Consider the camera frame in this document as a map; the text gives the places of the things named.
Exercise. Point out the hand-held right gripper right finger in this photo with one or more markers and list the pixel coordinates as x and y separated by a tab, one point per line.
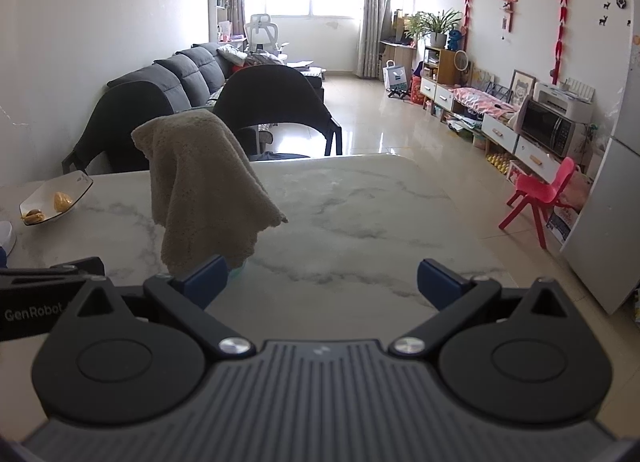
440	282

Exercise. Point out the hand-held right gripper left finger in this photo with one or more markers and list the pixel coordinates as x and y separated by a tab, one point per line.
207	279

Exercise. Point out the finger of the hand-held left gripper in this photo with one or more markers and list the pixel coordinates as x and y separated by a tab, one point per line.
75	267

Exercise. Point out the beige knitted cloth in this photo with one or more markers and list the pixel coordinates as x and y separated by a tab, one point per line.
200	182

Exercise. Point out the brownish yellow fruit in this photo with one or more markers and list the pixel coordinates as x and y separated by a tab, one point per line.
34	216

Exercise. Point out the white dish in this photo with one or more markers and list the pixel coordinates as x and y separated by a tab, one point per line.
75	187

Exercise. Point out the pink child chair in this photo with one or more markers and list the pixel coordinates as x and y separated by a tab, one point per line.
542	189

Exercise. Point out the dark dining chair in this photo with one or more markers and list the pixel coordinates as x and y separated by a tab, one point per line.
275	92
120	112

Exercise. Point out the white drawer cabinet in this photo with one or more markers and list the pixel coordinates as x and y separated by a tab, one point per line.
497	129

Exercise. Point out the white fridge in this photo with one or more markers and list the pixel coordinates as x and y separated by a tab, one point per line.
605	222

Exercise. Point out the pink blanket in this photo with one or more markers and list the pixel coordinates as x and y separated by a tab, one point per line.
480	99

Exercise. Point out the black microwave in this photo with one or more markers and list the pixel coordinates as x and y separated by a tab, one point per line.
542	124

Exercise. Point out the red bag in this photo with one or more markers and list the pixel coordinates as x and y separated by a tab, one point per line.
416	91

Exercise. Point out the grey sofa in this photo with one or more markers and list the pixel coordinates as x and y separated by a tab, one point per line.
185	72

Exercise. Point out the white paper shopping bag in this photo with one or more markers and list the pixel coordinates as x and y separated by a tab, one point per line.
396	76

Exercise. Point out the framed cartoon picture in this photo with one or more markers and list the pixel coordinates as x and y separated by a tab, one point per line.
521	87

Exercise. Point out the wooden cabinet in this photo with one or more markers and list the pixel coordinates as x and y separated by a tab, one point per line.
442	67

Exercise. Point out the white printer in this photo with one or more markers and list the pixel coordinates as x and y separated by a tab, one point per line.
562	99

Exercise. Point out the wooden desk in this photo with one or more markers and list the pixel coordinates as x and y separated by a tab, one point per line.
397	49

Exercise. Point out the blue toy figure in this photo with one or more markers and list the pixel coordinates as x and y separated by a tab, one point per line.
454	39

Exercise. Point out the white office chair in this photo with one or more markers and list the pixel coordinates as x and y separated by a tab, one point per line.
262	32

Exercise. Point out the potted green plant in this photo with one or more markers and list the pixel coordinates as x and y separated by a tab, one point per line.
435	24

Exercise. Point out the black deer wall stickers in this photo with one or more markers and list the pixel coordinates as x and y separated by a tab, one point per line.
604	20

